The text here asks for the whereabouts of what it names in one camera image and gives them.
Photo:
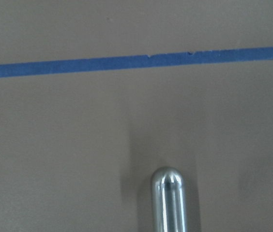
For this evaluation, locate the steel muddler black tip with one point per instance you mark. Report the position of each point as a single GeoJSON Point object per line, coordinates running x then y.
{"type": "Point", "coordinates": [168, 200]}

